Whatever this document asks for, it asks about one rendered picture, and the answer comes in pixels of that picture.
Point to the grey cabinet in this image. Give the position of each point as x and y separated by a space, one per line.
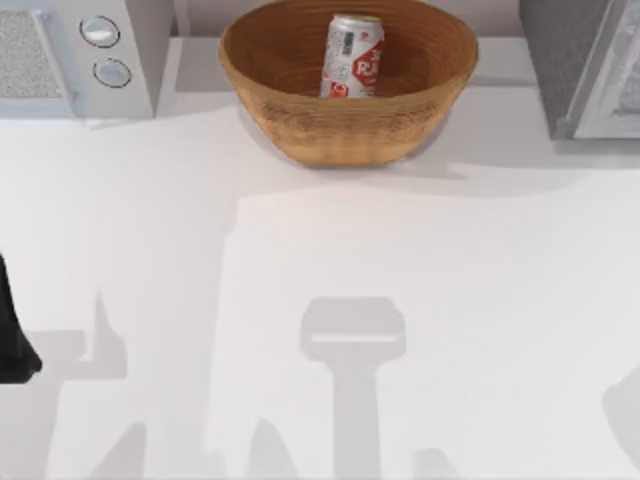
560 65

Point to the round microwave knob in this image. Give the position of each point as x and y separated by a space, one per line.
99 31
112 72

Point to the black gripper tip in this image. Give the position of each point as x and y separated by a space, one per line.
12 345

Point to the red and white can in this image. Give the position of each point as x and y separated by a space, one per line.
350 60

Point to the pale microwave oven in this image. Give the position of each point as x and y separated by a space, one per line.
135 60

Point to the brown woven basket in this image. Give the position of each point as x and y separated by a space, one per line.
345 130

